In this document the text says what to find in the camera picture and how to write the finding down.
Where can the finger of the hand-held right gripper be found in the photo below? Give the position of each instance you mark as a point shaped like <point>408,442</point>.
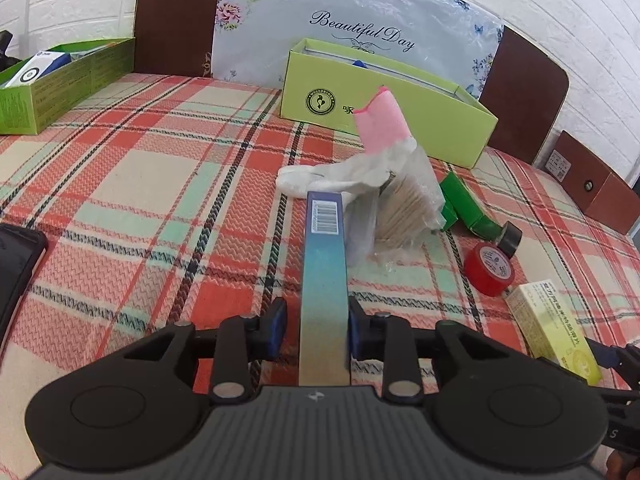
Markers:
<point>612,357</point>

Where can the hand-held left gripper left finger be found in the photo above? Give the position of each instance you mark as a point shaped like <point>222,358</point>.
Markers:
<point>276,327</point>

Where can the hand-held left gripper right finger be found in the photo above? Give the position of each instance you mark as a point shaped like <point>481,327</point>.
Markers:
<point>356,332</point>

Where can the long blue gold gradient box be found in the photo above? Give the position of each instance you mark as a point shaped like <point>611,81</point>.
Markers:
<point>324,285</point>

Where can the yellow green medicine box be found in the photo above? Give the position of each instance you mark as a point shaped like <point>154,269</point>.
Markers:
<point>555,325</point>

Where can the light green cardboard box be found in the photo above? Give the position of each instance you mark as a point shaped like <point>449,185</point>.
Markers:
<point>425,130</point>

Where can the bag of toothpicks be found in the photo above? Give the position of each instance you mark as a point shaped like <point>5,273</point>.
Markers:
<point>405,210</point>

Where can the red tape roll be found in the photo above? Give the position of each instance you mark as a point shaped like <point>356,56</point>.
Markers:
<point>487,267</point>

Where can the black tape roll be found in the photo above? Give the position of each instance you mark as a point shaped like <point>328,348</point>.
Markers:
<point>510,239</point>

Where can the dark green small box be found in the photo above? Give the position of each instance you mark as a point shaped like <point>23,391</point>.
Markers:
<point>467,207</point>

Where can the white glove with pink cuff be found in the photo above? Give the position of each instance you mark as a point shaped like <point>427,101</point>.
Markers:
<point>370,160</point>

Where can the plaid blanket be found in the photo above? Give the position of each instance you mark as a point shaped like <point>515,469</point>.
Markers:
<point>150,200</point>

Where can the brown cardboard box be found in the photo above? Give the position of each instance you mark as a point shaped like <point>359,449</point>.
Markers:
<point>585,180</point>

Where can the black smartphone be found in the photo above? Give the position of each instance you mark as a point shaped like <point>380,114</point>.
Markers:
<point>17,265</point>

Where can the floral printed panel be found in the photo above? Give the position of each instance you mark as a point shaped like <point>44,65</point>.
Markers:
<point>260,25</point>

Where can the green tray box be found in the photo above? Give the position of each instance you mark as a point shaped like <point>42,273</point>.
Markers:
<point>65,87</point>

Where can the brown wooden headboard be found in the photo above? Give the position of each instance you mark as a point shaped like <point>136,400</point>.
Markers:
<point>170,15</point>

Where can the white blue product box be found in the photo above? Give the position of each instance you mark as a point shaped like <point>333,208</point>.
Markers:
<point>32,71</point>

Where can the black device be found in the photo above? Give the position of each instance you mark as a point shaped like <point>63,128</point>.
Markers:
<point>4,50</point>

